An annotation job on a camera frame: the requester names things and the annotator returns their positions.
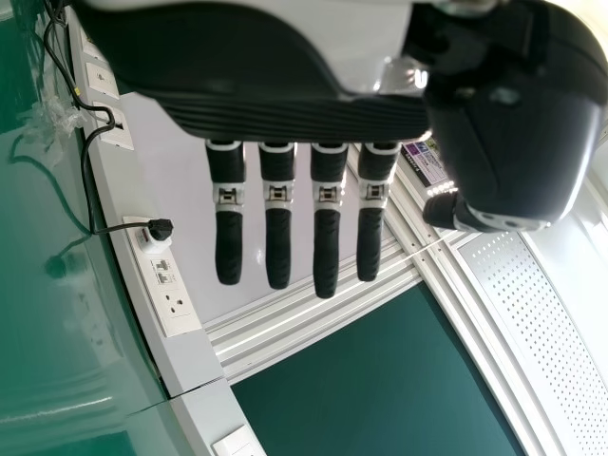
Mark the white socket strip rail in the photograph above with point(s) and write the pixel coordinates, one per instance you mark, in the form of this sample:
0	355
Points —
185	361

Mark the white-and-orange plug adapter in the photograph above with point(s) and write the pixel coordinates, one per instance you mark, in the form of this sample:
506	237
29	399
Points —
152	246

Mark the white grooved frame profile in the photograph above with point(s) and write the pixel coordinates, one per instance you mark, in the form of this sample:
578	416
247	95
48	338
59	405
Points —
285	332

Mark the large black plug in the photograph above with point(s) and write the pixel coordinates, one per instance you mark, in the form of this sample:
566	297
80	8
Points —
161	229

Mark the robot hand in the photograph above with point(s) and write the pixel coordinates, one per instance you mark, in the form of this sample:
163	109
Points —
285	71

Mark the clear plastic wrap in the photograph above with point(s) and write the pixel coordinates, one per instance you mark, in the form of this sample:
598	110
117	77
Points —
52	114

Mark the purple and white label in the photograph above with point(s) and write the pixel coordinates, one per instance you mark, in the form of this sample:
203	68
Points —
420	159

